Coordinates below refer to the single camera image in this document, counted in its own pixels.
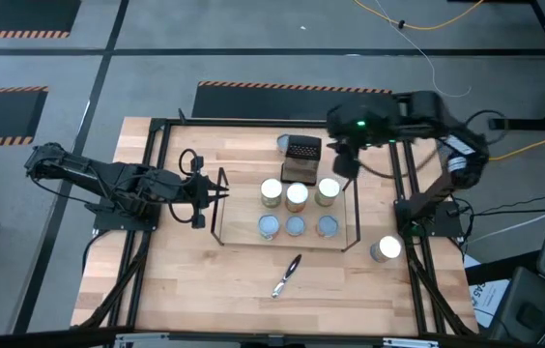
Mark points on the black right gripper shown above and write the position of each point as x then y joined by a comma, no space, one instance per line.
347,162

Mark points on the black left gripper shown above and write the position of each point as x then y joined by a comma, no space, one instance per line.
197,193

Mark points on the green orange label can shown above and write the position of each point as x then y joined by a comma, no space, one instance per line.
329,187

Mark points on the teal mandarin orange can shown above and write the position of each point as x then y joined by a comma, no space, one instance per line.
327,225

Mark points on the olive pineapple label can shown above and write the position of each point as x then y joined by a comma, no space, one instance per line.
297,192

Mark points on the red mixed fruit can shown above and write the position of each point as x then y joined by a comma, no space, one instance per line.
268,224

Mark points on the grey label tin can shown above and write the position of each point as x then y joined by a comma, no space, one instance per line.
390,247

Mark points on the pale label tin can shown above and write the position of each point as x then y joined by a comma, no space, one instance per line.
282,143

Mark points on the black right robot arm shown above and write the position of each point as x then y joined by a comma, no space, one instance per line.
466,159

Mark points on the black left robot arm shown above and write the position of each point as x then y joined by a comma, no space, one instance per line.
108,176

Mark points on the white paper sheet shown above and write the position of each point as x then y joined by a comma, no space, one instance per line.
487,299

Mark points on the black case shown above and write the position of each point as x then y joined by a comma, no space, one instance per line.
519,309

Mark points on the wooden shelf black metal frame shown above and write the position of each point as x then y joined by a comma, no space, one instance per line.
243,203

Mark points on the black aluminium table frame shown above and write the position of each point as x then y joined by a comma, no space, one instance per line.
253,123

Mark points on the black desk leg frame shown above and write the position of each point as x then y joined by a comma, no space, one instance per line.
533,124

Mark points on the black camera mount rail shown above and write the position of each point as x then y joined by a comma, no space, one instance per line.
60,338

